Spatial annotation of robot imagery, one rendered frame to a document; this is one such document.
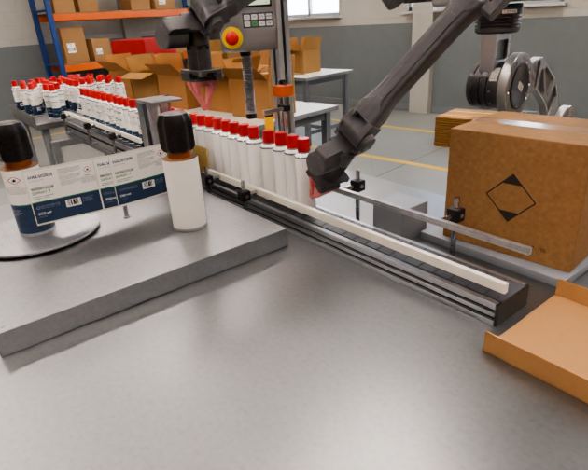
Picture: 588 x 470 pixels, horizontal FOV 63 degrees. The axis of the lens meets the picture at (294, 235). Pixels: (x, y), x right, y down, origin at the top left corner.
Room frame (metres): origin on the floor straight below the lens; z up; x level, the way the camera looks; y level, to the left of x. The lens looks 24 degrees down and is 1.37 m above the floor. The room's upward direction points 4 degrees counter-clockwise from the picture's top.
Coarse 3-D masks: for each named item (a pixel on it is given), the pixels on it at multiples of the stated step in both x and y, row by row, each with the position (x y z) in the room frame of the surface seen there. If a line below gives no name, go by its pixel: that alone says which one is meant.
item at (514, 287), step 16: (320, 208) 1.26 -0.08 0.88; (320, 224) 1.15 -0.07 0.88; (352, 240) 1.05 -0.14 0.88; (368, 240) 1.03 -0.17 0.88; (400, 240) 1.02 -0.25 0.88; (400, 256) 0.94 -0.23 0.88; (448, 256) 0.92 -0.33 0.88; (432, 272) 0.86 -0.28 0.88; (448, 272) 0.86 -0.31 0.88; (480, 288) 0.79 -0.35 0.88; (512, 288) 0.78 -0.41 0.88
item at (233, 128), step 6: (234, 126) 1.50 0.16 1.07; (234, 132) 1.50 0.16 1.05; (228, 138) 1.50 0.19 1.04; (234, 138) 1.49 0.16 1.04; (228, 144) 1.50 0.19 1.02; (234, 144) 1.49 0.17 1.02; (234, 150) 1.49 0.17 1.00; (234, 156) 1.49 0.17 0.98; (234, 162) 1.49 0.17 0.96; (234, 168) 1.49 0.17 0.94; (234, 174) 1.49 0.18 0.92; (240, 174) 1.49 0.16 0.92; (234, 186) 1.49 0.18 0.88
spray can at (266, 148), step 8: (264, 136) 1.35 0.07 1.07; (272, 136) 1.35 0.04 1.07; (264, 144) 1.35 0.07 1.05; (272, 144) 1.35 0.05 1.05; (264, 152) 1.34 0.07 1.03; (272, 152) 1.34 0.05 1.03; (264, 160) 1.34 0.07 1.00; (272, 160) 1.34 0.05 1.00; (264, 168) 1.34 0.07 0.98; (272, 168) 1.34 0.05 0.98; (264, 176) 1.35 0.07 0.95; (272, 176) 1.34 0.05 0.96; (264, 184) 1.35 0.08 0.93; (272, 184) 1.34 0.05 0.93; (272, 200) 1.34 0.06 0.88
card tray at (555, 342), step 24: (576, 288) 0.79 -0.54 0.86; (552, 312) 0.76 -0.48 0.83; (576, 312) 0.76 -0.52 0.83; (504, 336) 0.70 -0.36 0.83; (528, 336) 0.70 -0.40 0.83; (552, 336) 0.69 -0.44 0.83; (576, 336) 0.69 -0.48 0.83; (504, 360) 0.64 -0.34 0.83; (528, 360) 0.61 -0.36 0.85; (552, 360) 0.63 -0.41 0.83; (576, 360) 0.62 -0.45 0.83; (552, 384) 0.58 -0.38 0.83; (576, 384) 0.55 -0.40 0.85
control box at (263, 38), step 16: (272, 0) 1.51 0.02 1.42; (240, 16) 1.51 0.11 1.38; (224, 32) 1.51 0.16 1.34; (240, 32) 1.51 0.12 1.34; (256, 32) 1.51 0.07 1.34; (272, 32) 1.51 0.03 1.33; (224, 48) 1.51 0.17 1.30; (240, 48) 1.51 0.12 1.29; (256, 48) 1.51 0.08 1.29; (272, 48) 1.52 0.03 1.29
